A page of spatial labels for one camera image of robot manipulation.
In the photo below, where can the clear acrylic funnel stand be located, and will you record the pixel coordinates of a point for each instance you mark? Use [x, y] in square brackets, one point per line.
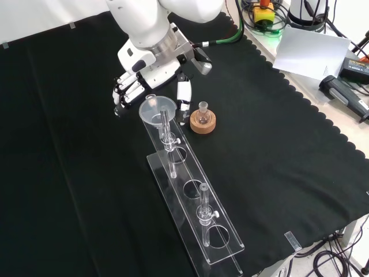
[222, 254]

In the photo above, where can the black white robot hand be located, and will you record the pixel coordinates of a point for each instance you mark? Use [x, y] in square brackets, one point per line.
[158, 72]

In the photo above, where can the pale board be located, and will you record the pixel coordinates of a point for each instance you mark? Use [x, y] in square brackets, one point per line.
[311, 52]

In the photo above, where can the translucent plastic funnel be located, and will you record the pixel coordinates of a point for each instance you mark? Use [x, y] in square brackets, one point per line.
[151, 108]

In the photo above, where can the small round-bottom glass flask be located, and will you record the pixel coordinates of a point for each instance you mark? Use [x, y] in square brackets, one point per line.
[202, 115]

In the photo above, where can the yellow stop button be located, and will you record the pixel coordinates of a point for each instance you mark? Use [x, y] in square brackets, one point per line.
[263, 14]

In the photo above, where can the black grey handheld device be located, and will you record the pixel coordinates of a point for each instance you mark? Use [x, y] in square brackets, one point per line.
[337, 92]

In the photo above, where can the black cloth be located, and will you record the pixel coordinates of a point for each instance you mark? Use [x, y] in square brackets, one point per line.
[274, 144]

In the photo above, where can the grey table leg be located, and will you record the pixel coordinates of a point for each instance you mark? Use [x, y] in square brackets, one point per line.
[350, 231]

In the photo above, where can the black power adapter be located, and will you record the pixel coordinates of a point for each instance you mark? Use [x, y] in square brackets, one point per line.
[357, 69]

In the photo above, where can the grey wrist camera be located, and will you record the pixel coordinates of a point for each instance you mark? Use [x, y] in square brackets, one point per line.
[204, 67]

